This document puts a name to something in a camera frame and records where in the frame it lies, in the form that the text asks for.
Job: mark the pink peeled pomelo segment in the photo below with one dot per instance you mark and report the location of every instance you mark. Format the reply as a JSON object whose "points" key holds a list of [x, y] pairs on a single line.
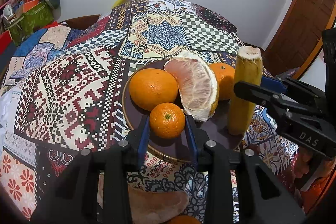
{"points": [[155, 203]]}

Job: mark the patterned patchwork blanket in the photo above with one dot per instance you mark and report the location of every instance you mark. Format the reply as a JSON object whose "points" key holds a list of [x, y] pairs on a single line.
{"points": [[73, 98]]}

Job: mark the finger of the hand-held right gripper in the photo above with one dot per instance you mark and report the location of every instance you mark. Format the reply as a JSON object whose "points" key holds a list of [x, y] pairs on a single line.
{"points": [[254, 92], [273, 83]]}

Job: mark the blue patchwork quilt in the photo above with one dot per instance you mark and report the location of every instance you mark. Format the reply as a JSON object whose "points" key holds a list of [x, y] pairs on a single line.
{"points": [[44, 45]]}

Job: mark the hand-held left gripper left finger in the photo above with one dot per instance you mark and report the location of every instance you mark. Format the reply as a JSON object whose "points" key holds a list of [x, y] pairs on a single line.
{"points": [[143, 140]]}

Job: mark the pomelo piece with yellow rind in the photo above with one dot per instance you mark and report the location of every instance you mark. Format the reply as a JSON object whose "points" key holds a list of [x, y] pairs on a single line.
{"points": [[197, 87]]}

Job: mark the large round orange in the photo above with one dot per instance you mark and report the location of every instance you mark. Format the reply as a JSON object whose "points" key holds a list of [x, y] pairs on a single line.
{"points": [[224, 79]]}

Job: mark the white crumpled sheet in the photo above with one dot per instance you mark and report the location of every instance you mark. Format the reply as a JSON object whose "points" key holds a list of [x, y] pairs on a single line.
{"points": [[6, 113]]}

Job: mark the person's right hand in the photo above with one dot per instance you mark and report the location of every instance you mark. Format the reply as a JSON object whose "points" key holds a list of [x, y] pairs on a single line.
{"points": [[302, 166]]}

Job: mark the dark purple round plate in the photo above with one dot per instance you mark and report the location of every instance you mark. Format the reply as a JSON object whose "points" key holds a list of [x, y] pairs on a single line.
{"points": [[214, 129]]}

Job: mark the red rectangular box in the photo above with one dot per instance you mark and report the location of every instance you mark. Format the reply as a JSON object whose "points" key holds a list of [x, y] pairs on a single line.
{"points": [[5, 43]]}

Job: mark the small white fan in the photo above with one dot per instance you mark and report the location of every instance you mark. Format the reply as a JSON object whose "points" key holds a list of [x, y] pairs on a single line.
{"points": [[8, 11]]}

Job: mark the yellow banana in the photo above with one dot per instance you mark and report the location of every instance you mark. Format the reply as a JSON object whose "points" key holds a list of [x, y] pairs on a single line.
{"points": [[246, 66]]}

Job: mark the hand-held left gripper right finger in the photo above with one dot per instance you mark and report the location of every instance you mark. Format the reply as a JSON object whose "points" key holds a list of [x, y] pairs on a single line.
{"points": [[193, 140]]}

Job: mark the large oval orange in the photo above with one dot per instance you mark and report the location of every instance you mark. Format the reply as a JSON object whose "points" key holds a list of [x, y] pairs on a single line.
{"points": [[153, 88]]}

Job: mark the brown wooden door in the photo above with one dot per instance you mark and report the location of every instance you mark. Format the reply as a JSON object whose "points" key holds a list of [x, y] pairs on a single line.
{"points": [[302, 29]]}

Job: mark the dark wooden bed frame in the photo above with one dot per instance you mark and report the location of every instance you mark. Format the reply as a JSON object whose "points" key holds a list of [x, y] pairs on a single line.
{"points": [[81, 22]]}

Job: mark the small tangerine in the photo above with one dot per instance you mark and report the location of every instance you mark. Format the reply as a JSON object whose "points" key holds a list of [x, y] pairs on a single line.
{"points": [[166, 120], [183, 220]]}

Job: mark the green patterned storage box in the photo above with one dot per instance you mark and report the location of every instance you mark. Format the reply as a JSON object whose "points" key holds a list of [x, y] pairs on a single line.
{"points": [[31, 20]]}

